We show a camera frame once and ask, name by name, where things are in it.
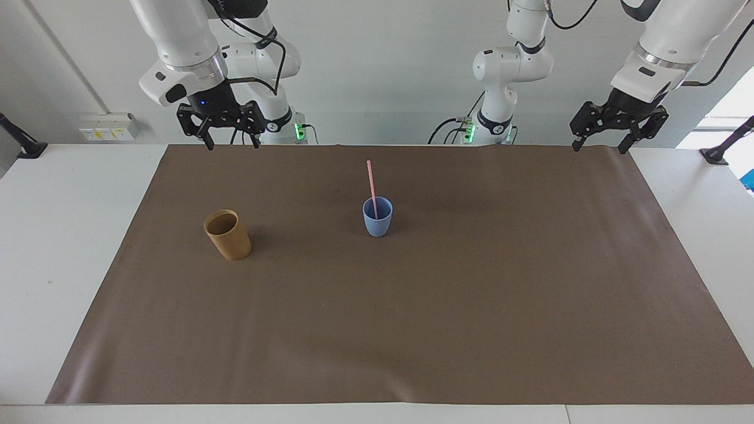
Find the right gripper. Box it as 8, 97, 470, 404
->
177, 79, 266, 151

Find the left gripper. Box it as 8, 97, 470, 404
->
569, 87, 672, 155

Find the brown cup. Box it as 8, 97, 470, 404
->
204, 209, 252, 261

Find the pink chopstick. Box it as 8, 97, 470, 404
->
366, 160, 379, 220

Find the blue cup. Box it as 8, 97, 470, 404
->
362, 196, 393, 238

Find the black stand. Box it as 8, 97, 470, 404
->
0, 111, 48, 160
699, 115, 754, 165

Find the white wall socket box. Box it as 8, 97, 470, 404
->
78, 112, 140, 143

